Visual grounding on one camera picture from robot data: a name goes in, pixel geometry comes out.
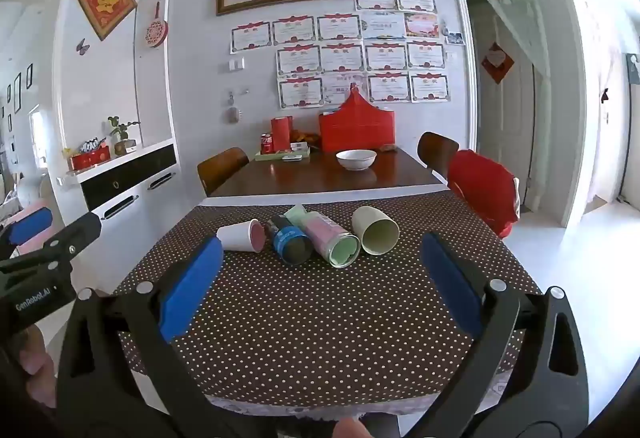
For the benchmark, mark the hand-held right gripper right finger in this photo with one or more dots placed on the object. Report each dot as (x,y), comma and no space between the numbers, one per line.
(450,288)

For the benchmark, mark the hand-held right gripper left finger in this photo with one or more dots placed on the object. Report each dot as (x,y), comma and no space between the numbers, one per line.
(192,288)

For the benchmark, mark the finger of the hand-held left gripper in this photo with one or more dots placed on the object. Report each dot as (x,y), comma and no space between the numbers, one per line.
(75,238)
(30,224)

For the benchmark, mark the white cup pink inside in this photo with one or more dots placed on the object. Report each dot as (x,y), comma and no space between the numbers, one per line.
(235,235)

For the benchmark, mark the cream cup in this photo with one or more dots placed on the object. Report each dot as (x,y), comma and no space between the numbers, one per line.
(367,218)

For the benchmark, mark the blue black cup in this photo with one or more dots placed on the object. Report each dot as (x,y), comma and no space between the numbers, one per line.
(290,239)

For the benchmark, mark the light green cup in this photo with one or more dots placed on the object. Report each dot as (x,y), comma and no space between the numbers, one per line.
(298,215)

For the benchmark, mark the pink cup green inside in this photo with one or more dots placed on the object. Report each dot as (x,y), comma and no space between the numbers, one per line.
(322,230)

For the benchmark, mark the person's left hand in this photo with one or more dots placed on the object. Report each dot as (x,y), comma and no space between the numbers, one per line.
(37,363)

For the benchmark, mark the white black sideboard cabinet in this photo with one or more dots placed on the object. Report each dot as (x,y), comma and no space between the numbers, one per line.
(130,208)

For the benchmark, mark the red box with snacks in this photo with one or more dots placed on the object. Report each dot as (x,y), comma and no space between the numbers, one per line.
(90,159)

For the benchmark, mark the red cloth covered chair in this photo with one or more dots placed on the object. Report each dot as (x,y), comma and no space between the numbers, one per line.
(480,188)

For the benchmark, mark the potted plant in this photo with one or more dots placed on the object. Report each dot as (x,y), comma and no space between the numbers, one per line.
(121,133)

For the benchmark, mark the brown dotted tablecloth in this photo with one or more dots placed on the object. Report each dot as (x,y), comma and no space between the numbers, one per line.
(310,318)

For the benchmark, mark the wooden chair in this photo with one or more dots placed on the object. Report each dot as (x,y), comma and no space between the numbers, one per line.
(435,153)
(220,168)

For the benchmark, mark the green tray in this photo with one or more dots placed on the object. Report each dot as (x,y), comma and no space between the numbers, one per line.
(272,156)

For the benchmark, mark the white bowl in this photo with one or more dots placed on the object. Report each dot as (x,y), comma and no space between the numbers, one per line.
(356,161)

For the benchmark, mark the red soda can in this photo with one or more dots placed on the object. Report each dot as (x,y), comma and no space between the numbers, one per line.
(266,144)

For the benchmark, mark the dark wooden table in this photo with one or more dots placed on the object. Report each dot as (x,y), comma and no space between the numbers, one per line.
(320,179)

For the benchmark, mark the red canister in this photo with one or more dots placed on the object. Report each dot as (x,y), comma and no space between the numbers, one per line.
(282,133)

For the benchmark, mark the red gift box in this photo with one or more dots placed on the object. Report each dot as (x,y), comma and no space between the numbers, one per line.
(357,128)

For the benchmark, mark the orange snacks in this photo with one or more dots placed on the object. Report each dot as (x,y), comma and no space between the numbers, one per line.
(305,137)

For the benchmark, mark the round red hanging ornament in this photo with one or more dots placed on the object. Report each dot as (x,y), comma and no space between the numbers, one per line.
(155,33)

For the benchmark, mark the red diamond door decoration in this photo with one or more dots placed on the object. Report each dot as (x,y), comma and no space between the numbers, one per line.
(497,63)

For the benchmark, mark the sheer door curtain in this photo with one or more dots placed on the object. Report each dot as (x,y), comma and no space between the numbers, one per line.
(520,18)

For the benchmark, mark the butterfly wall sticker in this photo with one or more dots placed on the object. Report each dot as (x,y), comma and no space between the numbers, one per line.
(82,47)

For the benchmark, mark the white light switch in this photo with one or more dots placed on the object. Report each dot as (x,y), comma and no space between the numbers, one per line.
(235,64)

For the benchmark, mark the group of wall certificates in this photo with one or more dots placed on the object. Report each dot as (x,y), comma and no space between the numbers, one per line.
(342,58)

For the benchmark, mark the grey wall box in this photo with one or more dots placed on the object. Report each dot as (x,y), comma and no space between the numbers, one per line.
(633,68)

